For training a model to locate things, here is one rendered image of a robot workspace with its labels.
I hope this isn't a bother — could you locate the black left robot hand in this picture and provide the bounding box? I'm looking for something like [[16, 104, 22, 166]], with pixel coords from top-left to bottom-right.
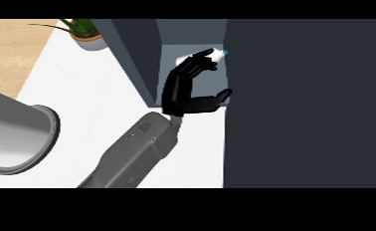
[[160, 48, 233, 117]]

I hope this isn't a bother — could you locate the white water bottle blue cap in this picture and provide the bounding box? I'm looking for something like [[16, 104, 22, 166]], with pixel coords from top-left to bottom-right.
[[175, 48, 230, 67]]

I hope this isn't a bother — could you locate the dark grey cabinet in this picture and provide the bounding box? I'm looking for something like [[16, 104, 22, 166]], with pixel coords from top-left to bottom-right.
[[91, 19, 230, 109]]

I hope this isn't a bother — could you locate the dark grey cabinet door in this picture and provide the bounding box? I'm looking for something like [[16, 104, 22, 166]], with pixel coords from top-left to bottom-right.
[[221, 19, 376, 189]]

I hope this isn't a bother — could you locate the grey and brown plant pot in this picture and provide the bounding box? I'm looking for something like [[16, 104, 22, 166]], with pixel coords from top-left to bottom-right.
[[69, 33, 110, 52]]

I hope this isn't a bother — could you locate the green leafy plant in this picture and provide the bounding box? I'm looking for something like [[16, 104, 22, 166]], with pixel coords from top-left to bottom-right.
[[28, 19, 103, 39]]

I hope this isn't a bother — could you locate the large grey metal cylinder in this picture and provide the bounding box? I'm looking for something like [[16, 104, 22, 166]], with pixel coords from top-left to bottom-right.
[[0, 93, 61, 176]]

